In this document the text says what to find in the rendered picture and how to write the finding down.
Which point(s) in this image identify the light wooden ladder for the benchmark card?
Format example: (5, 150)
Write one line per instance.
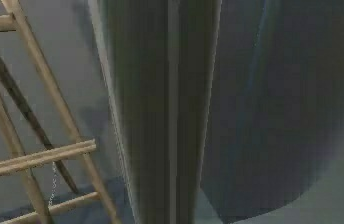
(48, 80)

